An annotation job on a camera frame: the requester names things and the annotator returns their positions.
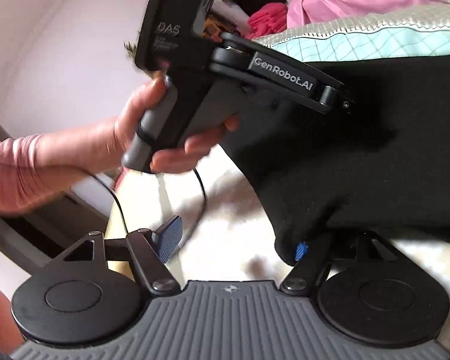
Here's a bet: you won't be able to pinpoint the black knit pants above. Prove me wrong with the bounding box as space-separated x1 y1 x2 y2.
222 55 450 265

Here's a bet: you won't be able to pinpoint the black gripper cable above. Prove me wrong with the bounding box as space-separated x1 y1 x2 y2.
82 166 208 248

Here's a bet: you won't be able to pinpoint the red clothing pile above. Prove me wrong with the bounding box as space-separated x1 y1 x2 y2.
245 2 288 39

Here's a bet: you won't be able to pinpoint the left forearm pink sleeve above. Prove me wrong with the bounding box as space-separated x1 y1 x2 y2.
0 117 127 216

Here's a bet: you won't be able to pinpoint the patterned bed quilt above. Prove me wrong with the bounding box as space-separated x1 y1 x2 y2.
108 5 450 346

